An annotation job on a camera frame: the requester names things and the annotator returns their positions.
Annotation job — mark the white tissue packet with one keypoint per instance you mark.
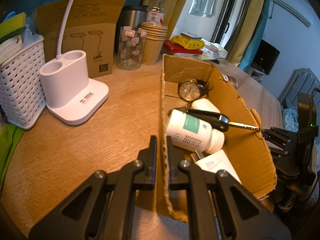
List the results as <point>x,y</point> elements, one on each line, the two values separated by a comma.
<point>216,50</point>

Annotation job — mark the stack of white cloths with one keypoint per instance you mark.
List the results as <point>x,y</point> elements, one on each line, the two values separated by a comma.
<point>10,47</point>

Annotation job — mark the small white grey box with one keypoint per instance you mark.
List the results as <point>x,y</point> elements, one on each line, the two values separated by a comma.
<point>190,35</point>

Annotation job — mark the black car key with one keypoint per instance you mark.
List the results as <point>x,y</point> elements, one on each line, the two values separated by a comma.
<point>220,121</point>

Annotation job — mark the green yellow sponge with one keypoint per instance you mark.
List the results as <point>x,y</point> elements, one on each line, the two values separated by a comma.
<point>11,26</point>

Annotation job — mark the white teal label pill bottle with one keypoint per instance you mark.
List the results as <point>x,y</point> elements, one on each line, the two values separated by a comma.
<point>190,130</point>

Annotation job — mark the brown lamp carton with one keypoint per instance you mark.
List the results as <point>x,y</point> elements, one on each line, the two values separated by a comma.
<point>101,43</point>

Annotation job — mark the cardboard box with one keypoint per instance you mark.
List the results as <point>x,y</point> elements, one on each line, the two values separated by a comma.
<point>240,140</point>

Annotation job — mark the green bag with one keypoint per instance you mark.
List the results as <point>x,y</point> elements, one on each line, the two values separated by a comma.
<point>8,150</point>

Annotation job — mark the white air conditioner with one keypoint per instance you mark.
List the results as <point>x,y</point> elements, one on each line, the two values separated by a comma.
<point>290,7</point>

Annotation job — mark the yellow snack packet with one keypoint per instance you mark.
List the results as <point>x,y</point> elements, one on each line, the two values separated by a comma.
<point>188,43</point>

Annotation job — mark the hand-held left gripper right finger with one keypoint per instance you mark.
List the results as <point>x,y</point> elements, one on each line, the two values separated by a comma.
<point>170,160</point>

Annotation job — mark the black television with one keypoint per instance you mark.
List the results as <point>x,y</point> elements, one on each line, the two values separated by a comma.
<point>266,56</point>

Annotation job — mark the pig print glass jar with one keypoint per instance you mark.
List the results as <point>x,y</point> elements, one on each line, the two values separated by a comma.
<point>130,51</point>

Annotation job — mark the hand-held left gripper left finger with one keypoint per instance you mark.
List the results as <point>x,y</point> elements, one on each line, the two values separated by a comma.
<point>154,160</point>

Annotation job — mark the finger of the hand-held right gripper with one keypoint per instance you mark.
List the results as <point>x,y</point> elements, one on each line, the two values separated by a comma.
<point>277,135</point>
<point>285,153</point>

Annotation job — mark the teal curtain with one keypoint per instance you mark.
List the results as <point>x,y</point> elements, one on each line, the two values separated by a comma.
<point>260,42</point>

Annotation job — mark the white woven plastic basket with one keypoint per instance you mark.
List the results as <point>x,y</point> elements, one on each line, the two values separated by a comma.
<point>21,85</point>

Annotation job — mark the steel thermos mug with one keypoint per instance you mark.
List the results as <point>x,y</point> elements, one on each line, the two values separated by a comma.
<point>133,18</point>

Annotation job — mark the white charger plug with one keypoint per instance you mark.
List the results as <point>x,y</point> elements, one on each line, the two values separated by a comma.
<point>221,166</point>

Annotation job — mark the white desk lamp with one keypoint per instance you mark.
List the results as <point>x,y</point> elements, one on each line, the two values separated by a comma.
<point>73,85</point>

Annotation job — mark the stack of paper cups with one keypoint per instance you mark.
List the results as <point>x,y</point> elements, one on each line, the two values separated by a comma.
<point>153,46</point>

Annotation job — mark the white tube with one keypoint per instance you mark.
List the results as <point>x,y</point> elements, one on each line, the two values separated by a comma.
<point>205,106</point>

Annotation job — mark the red book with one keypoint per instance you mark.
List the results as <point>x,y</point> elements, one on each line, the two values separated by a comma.
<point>175,48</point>

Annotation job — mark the clear plastic bag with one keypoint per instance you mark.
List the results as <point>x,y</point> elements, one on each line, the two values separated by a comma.
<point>32,32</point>

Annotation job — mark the grey headboard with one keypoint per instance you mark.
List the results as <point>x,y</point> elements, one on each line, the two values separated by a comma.
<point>297,82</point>

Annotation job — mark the clear water bottle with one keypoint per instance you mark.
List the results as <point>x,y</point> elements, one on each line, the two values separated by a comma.
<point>156,11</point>

